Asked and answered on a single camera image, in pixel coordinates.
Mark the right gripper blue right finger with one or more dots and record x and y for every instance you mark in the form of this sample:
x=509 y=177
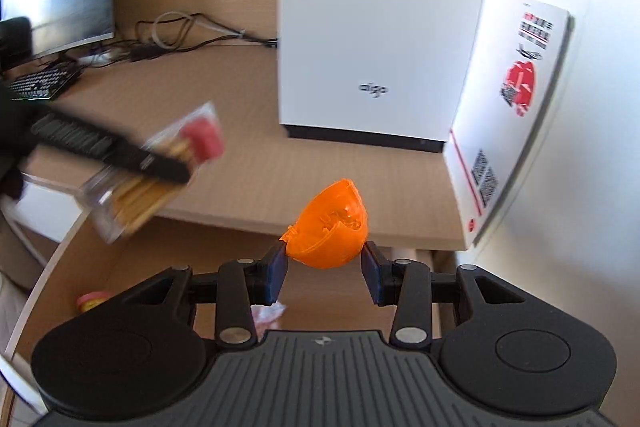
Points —
x=405 y=285

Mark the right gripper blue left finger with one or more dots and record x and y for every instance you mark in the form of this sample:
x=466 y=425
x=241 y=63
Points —
x=241 y=285

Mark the orange plastic half shell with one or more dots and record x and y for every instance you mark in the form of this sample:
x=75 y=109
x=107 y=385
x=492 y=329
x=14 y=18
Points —
x=331 y=230

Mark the crumpled pink white wrapper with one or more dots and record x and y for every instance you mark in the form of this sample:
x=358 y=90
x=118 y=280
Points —
x=267 y=318

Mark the black keyboard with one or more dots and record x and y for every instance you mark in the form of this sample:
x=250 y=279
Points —
x=46 y=85

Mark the white cardboard box red print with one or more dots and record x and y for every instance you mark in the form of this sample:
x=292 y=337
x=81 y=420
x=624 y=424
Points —
x=517 y=54

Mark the white computer tower case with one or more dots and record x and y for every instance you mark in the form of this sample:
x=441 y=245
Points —
x=376 y=72

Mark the black power adapter with cables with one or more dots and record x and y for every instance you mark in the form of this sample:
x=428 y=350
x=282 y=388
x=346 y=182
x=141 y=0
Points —
x=172 y=32

